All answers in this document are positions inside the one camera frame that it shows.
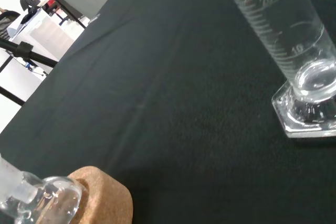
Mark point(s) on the pale board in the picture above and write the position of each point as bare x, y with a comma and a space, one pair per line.
47, 35

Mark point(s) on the black tripod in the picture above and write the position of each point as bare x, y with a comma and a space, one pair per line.
29, 53

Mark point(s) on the black bench cloth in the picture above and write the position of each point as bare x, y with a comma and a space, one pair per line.
170, 103

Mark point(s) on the clear plastic funnel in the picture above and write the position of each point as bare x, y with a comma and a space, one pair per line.
5, 167

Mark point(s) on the clear round-bottom glass flask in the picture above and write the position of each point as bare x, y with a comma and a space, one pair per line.
50, 200

